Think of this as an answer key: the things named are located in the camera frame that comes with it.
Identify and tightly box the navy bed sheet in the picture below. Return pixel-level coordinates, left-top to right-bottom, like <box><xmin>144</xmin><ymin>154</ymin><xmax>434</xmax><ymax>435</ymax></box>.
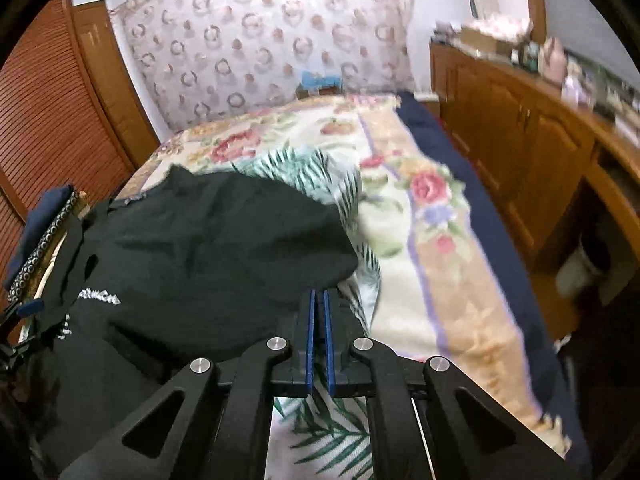
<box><xmin>397</xmin><ymin>94</ymin><xmax>596</xmax><ymax>480</ymax></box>

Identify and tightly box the floral patterned cloth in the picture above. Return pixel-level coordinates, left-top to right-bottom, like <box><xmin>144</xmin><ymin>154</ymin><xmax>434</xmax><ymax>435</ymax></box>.
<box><xmin>475</xmin><ymin>14</ymin><xmax>532</xmax><ymax>42</ymax></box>

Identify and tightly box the palm leaf printed cloth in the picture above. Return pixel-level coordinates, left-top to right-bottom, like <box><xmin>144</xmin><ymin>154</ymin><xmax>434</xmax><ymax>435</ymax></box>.
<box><xmin>235</xmin><ymin>142</ymin><xmax>388</xmax><ymax>480</ymax></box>

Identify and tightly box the plain wooden door panel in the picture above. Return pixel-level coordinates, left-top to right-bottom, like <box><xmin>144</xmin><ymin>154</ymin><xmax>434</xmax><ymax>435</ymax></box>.
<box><xmin>72</xmin><ymin>0</ymin><xmax>161</xmax><ymax>171</ymax></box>

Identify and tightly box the louvred wooden door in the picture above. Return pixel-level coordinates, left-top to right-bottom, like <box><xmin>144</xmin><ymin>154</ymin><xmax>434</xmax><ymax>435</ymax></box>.
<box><xmin>0</xmin><ymin>0</ymin><xmax>138</xmax><ymax>311</ymax></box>

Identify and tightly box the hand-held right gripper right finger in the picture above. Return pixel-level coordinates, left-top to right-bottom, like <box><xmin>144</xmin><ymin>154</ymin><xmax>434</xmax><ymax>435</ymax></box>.
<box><xmin>324</xmin><ymin>289</ymin><xmax>593</xmax><ymax>480</ymax></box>

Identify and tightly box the white bag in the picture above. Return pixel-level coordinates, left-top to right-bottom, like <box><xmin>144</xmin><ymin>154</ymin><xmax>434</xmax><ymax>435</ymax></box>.
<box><xmin>556</xmin><ymin>240</ymin><xmax>608</xmax><ymax>301</ymax></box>

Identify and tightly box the wooden cabinet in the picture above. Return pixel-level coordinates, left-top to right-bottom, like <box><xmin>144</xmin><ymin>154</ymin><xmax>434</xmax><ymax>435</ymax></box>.
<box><xmin>429</xmin><ymin>42</ymin><xmax>640</xmax><ymax>341</ymax></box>

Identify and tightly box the pink kettle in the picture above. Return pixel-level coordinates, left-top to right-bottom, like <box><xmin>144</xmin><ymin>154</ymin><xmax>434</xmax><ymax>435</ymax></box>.
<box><xmin>542</xmin><ymin>37</ymin><xmax>567</xmax><ymax>83</ymax></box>

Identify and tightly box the ring patterned curtain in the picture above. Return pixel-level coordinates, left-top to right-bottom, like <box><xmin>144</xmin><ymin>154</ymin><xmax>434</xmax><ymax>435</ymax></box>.
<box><xmin>107</xmin><ymin>0</ymin><xmax>418</xmax><ymax>133</ymax></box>

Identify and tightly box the navy patterned cloth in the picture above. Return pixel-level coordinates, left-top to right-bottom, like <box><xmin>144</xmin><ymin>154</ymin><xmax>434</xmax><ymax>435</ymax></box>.
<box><xmin>5</xmin><ymin>186</ymin><xmax>90</xmax><ymax>306</ymax></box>

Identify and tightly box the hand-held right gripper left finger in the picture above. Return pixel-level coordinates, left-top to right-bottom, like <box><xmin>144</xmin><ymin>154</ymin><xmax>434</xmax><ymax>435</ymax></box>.
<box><xmin>57</xmin><ymin>289</ymin><xmax>317</xmax><ymax>480</ymax></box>

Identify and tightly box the cardboard box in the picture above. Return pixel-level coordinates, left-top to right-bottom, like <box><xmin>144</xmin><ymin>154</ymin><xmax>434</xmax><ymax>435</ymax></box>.
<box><xmin>459</xmin><ymin>25</ymin><xmax>501</xmax><ymax>57</ymax></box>

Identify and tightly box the floral blanket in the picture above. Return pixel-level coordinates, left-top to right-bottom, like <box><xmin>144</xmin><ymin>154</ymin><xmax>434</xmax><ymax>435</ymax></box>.
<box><xmin>115</xmin><ymin>91</ymin><xmax>573</xmax><ymax>461</ymax></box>

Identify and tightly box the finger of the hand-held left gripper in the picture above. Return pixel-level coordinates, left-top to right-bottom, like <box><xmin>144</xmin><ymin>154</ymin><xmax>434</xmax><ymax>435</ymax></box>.
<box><xmin>0</xmin><ymin>299</ymin><xmax>47</xmax><ymax>376</ymax></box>

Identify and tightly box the group of small bottles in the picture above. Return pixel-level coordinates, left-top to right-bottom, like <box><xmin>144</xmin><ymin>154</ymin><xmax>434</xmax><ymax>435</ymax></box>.
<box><xmin>510</xmin><ymin>41</ymin><xmax>544</xmax><ymax>70</ymax></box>

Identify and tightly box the blue-topped box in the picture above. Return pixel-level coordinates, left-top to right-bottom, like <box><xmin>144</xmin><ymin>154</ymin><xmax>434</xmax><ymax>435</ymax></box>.
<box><xmin>296</xmin><ymin>71</ymin><xmax>342</xmax><ymax>98</ymax></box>

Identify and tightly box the black garment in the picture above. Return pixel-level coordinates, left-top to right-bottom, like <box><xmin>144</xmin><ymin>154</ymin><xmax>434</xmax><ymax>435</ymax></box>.
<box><xmin>22</xmin><ymin>164</ymin><xmax>360</xmax><ymax>480</ymax></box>

